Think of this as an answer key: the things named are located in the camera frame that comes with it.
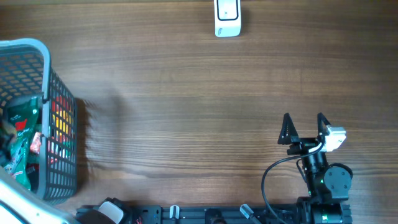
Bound grey plastic mesh basket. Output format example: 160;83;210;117
1;38;77;205

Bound small red snack box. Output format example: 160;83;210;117
29;132;42;155

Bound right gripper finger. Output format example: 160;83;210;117
317;113;331;136
277;113;299;145

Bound green 3M gloves package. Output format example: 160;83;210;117
3;98;39;190

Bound white barcode scanner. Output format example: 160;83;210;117
213;0;242;38

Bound right camera black cable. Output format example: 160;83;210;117
261;141;326;224

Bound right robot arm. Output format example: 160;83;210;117
278;113;353;224

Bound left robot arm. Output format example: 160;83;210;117
1;169;126;223

